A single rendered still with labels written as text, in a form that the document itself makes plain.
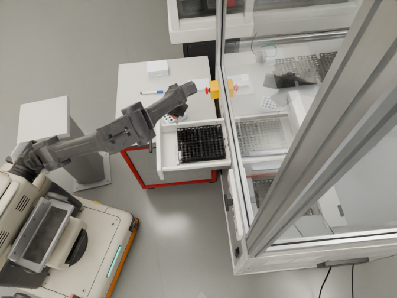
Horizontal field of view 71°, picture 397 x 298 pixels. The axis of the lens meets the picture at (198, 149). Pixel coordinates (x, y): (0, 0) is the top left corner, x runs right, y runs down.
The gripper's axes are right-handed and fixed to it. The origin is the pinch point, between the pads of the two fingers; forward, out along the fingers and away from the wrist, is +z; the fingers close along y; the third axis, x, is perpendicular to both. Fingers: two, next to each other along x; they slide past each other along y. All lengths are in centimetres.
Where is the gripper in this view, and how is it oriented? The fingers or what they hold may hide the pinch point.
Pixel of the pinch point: (176, 117)
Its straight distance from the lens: 134.2
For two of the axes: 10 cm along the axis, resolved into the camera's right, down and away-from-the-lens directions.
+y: -9.3, -3.3, 1.6
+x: -3.7, 8.4, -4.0
